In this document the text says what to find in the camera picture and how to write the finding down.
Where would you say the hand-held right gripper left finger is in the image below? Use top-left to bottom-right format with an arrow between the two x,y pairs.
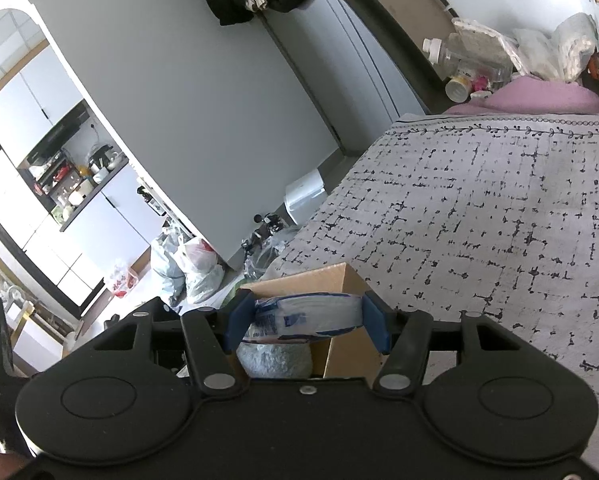
92,291 -> 256,392

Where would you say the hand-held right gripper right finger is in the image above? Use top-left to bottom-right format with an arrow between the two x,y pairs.
360,292 -> 523,392

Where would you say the brown cardboard box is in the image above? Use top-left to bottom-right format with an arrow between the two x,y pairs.
240,262 -> 385,381

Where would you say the grey fluffy slipper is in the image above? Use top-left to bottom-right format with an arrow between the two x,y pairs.
237,342 -> 314,380

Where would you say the blue tissue pack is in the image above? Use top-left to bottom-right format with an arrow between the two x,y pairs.
247,292 -> 365,343

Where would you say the white red plastic bag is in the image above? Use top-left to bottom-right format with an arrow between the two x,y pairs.
172,237 -> 225,306

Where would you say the clear crumpled plastic bag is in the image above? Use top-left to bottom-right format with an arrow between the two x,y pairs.
244,227 -> 300,281

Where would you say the grey blue plastic bag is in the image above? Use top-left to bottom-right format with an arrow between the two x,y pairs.
150,227 -> 188,306

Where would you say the clear box with red contents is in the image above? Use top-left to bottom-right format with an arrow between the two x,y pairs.
107,260 -> 140,301

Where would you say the grey printed bed cover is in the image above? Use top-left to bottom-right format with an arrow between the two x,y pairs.
260,112 -> 599,480

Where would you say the dark kitchen counter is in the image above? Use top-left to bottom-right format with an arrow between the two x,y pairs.
57,152 -> 130,233

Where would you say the metal cooking pot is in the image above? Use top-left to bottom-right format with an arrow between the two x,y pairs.
87,144 -> 120,173

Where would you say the black range hood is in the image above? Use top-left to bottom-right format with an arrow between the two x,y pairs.
27,112 -> 90,166

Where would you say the small white jar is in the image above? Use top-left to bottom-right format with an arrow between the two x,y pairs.
445,74 -> 474,102

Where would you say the small pink toy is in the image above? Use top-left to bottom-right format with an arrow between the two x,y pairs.
469,76 -> 493,101

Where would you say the clear plastic bottle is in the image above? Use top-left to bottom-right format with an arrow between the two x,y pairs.
422,30 -> 513,81

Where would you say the pink pillow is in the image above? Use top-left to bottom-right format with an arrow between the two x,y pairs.
444,76 -> 599,116

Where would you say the brown bed headboard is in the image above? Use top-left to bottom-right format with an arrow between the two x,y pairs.
337,0 -> 460,116

